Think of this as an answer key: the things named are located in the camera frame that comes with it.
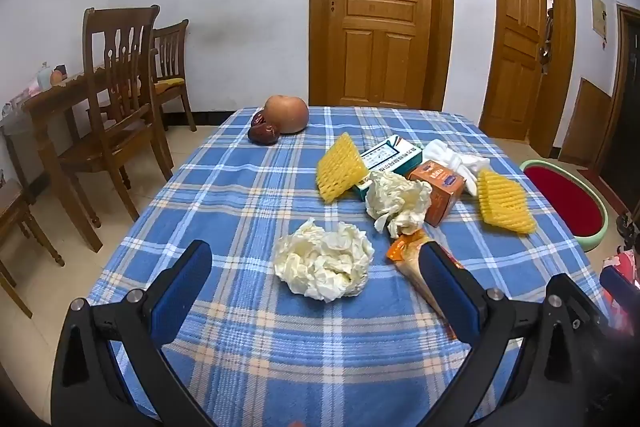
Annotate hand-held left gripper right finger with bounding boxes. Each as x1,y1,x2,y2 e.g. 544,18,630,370
419,242,608,427

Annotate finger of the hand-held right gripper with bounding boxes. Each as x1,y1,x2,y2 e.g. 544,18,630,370
599,266,640,338

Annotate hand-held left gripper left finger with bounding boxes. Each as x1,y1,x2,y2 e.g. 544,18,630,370
50,239,216,427

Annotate orange snack wrapper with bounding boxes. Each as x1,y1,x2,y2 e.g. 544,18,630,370
386,229,463,323

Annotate red basin with green rim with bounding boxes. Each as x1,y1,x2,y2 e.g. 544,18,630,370
519,159,610,253

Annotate yellow foam fruit net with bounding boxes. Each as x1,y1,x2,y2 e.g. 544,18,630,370
316,132,370,202
476,169,537,235

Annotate white tissue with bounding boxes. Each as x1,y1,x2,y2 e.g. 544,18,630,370
365,171,433,239
272,217,376,304

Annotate red printed cloth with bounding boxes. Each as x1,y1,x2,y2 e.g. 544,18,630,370
600,247,640,293

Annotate dark shoe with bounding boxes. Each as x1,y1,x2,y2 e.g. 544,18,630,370
616,213,636,253

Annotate blue plaid tablecloth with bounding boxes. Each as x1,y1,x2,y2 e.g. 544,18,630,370
82,106,613,427

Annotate orange cardboard box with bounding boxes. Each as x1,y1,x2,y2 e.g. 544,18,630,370
407,159,466,228

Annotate white gloves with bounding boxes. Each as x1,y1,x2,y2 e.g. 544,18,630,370
422,139,492,196

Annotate white green medicine box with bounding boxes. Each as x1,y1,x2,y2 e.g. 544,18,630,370
354,134,425,202

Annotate dark entrance door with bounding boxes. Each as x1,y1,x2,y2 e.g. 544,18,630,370
600,4,640,218

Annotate round tan fruit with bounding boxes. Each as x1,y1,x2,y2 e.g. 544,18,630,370
263,95,309,135

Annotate yellow seat cushion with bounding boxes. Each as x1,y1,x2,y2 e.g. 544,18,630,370
152,77,186,95

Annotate wooden dining table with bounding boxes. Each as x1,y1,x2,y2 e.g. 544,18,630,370
22,62,161,254

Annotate wooden chair with cushion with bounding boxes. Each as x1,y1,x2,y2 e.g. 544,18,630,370
150,19,197,132

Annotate tall wooden chair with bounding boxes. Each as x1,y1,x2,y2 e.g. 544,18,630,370
52,6,175,254

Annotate wooden door with lock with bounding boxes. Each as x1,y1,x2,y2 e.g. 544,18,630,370
479,0,578,160

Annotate wooden panel door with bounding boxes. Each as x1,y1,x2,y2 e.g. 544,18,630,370
310,0,455,112

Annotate wooden wall panel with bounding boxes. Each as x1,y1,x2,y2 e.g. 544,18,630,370
557,77,613,168

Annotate yellowish wall notice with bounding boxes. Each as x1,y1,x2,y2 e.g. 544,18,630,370
590,0,608,38

